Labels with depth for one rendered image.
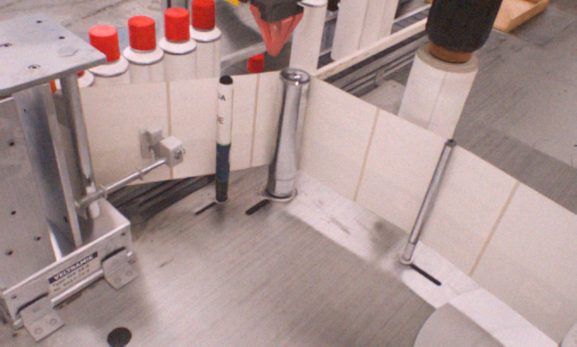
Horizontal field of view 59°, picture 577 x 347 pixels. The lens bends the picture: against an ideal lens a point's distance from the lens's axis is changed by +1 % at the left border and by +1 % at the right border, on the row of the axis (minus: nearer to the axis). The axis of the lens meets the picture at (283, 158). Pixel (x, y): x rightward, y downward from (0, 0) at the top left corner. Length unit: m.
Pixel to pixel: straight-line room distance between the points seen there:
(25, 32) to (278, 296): 0.37
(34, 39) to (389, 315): 0.46
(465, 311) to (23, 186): 0.47
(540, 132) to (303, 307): 0.69
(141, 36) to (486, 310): 0.52
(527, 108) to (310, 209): 0.64
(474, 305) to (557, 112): 0.67
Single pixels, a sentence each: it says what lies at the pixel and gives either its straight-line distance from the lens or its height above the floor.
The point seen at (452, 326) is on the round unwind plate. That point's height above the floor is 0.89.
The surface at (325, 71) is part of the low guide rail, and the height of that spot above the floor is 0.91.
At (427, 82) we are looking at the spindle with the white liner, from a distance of 0.72.
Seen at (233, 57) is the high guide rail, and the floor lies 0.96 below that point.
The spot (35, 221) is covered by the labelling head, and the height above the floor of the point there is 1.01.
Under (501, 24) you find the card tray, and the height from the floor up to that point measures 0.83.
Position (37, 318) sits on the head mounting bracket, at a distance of 0.60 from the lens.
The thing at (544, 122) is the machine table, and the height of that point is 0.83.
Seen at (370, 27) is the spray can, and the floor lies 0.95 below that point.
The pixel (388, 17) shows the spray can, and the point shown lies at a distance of 1.13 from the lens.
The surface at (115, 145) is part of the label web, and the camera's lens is 0.63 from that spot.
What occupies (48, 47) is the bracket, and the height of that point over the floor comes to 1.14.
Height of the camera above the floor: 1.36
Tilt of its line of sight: 38 degrees down
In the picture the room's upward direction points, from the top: 8 degrees clockwise
